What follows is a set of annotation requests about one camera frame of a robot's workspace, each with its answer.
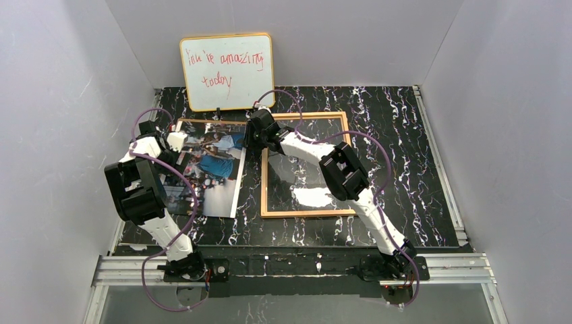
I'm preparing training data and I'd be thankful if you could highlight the orange rimmed whiteboard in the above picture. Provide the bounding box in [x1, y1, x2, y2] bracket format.
[179, 33, 276, 113]

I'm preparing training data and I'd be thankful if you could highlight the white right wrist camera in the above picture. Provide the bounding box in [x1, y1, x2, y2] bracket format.
[254, 103, 270, 112]

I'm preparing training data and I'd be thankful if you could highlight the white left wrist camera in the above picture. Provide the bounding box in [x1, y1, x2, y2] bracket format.
[167, 132, 188, 153]

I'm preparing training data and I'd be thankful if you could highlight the aluminium front rail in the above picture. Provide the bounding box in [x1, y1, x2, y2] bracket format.
[92, 250, 496, 286]

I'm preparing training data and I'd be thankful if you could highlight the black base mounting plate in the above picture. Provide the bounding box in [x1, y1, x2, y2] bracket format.
[157, 252, 430, 298]

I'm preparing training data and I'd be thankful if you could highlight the clear plastic cover sheet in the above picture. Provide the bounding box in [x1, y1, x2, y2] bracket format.
[261, 117, 352, 217]

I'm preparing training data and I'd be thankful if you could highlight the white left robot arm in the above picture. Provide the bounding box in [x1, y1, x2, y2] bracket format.
[104, 121, 199, 266]

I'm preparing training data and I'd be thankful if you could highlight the light wooden picture frame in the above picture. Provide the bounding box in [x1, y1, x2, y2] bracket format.
[260, 111, 354, 219]

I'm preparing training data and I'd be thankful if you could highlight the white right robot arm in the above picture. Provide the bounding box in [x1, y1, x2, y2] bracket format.
[244, 107, 416, 259]

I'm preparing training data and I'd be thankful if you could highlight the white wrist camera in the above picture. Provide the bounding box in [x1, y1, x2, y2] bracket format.
[254, 103, 270, 112]
[167, 132, 188, 153]

